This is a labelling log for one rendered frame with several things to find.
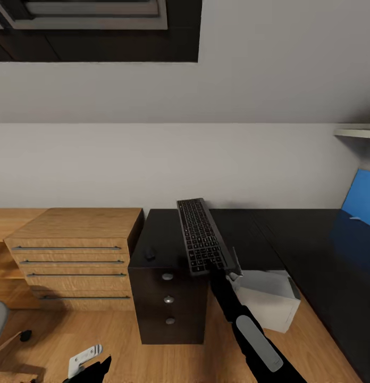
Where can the keyboard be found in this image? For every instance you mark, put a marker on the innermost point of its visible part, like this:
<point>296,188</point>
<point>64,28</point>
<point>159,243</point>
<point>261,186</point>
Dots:
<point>202,238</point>

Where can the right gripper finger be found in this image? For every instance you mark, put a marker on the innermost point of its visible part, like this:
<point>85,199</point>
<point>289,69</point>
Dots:
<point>211,266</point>

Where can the notebook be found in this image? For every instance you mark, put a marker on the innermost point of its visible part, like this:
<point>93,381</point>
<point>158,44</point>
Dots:
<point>235,260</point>

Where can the mouse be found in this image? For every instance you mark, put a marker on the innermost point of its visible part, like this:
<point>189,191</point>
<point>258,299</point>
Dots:
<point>149,252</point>

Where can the swivel chair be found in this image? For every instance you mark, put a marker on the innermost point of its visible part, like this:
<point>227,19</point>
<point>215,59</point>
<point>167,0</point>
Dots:
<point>25,335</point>

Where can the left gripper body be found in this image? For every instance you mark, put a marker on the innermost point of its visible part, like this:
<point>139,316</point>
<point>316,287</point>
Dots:
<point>92,374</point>

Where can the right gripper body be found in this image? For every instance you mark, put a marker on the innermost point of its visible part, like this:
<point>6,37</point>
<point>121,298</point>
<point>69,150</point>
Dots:
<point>220,286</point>

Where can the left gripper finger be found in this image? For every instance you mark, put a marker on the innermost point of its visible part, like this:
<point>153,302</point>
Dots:
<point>105,366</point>

